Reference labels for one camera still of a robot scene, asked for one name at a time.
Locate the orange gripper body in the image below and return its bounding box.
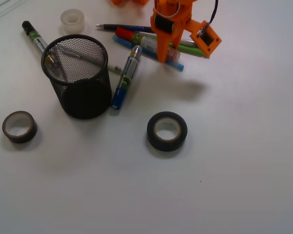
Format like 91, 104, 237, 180
151, 0, 198, 36

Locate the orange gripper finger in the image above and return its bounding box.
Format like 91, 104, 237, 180
171, 26, 184, 49
156, 30, 174, 62

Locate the red cap marker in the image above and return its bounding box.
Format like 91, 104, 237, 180
115, 27, 180, 62

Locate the blue cap marker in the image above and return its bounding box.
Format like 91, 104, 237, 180
111, 45, 142, 110

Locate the silver pen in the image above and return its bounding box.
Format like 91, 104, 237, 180
136, 31, 197, 47

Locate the green pen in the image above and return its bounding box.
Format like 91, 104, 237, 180
141, 37, 209, 61

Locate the light blue pen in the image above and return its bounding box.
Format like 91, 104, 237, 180
112, 35, 184, 72

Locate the dark blue pen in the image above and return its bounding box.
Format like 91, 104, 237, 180
96, 24, 154, 33

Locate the white patterned pen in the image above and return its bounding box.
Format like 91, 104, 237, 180
59, 46, 123, 75

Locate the black mesh pen holder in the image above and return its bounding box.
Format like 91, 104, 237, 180
41, 34, 112, 119

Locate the black tape roll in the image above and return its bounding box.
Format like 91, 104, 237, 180
146, 111, 188, 152

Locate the clear white tape roll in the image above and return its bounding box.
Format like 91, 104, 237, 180
60, 9, 85, 34

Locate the black cap marker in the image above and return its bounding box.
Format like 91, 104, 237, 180
21, 20, 69, 82

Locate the brown tape roll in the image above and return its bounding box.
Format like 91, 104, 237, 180
2, 111, 38, 144

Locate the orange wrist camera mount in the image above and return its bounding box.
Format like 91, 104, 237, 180
189, 20, 222, 58

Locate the black camera cable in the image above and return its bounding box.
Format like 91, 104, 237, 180
209, 0, 219, 25

